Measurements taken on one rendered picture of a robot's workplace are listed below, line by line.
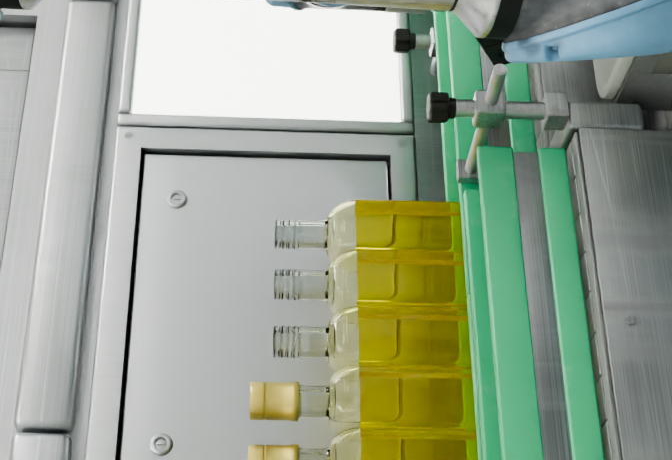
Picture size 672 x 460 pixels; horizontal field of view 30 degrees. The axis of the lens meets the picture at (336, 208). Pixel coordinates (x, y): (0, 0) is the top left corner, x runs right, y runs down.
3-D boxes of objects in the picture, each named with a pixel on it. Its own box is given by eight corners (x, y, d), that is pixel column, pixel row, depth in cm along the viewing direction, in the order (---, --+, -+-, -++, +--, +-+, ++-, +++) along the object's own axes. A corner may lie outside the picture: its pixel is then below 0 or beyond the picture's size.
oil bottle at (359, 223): (531, 230, 127) (321, 224, 126) (543, 201, 123) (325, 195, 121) (537, 279, 124) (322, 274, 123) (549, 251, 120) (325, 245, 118)
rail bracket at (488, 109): (538, 163, 123) (412, 159, 122) (579, 57, 109) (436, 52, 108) (541, 189, 121) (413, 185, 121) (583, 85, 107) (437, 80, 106)
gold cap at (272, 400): (297, 423, 114) (248, 422, 114) (297, 384, 115) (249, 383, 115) (298, 419, 111) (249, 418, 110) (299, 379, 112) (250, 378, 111)
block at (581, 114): (613, 154, 122) (542, 152, 121) (640, 96, 114) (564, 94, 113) (618, 185, 120) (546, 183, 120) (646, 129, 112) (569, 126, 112)
